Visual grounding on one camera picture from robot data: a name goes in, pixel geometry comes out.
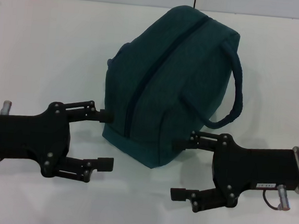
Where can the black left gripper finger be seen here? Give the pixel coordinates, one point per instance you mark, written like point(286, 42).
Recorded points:
point(104, 116)
point(100, 164)

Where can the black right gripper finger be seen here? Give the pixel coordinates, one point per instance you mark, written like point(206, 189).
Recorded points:
point(181, 194)
point(183, 143)

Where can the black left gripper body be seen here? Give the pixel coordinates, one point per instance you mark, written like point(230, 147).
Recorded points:
point(24, 140)

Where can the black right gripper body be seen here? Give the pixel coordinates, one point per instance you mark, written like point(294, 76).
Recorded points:
point(252, 165)

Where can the dark teal zippered lunch bag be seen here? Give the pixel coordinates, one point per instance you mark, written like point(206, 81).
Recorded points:
point(172, 93)

